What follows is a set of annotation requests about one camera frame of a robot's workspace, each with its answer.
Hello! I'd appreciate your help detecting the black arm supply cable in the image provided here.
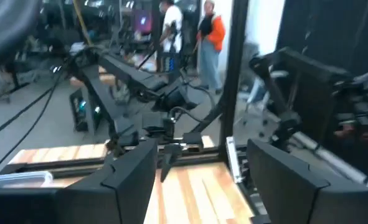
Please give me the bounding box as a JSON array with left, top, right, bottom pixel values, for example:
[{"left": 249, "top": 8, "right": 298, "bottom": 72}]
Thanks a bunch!
[{"left": 0, "top": 70, "right": 65, "bottom": 177}]

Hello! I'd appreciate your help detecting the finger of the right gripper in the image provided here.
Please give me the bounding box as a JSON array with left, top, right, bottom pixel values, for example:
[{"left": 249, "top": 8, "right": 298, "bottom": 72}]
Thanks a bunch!
[
  {"left": 107, "top": 133, "right": 127, "bottom": 158},
  {"left": 159, "top": 143, "right": 183, "bottom": 184}
]

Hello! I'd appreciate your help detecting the person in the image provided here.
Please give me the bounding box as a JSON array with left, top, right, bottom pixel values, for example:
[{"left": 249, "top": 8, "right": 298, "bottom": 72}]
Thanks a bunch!
[
  {"left": 196, "top": 0, "right": 227, "bottom": 95},
  {"left": 158, "top": 0, "right": 184, "bottom": 74}
]

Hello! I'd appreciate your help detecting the black aluminium table frame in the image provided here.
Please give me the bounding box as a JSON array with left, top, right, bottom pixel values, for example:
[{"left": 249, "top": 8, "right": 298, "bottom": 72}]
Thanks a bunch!
[{"left": 0, "top": 0, "right": 267, "bottom": 224}]

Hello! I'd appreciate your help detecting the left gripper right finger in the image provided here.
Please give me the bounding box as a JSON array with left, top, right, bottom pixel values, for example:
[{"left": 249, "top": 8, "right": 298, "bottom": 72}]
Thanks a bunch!
[{"left": 247, "top": 139, "right": 368, "bottom": 224}]

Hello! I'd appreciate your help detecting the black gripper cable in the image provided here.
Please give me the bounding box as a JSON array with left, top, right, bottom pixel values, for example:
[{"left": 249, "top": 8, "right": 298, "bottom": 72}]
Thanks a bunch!
[{"left": 167, "top": 105, "right": 205, "bottom": 124}]

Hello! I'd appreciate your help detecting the large clear plastic bin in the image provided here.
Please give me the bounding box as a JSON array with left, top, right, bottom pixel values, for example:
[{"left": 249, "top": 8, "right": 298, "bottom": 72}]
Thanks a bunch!
[{"left": 0, "top": 170, "right": 54, "bottom": 189}]

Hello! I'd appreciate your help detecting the computer tower with lights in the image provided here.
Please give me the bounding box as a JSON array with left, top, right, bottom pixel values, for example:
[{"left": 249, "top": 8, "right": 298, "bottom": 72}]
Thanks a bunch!
[{"left": 68, "top": 88, "right": 104, "bottom": 133}]

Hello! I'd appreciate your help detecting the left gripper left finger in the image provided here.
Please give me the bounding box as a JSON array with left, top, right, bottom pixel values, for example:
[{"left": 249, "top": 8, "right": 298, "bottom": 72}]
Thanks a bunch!
[{"left": 0, "top": 139, "right": 158, "bottom": 224}]

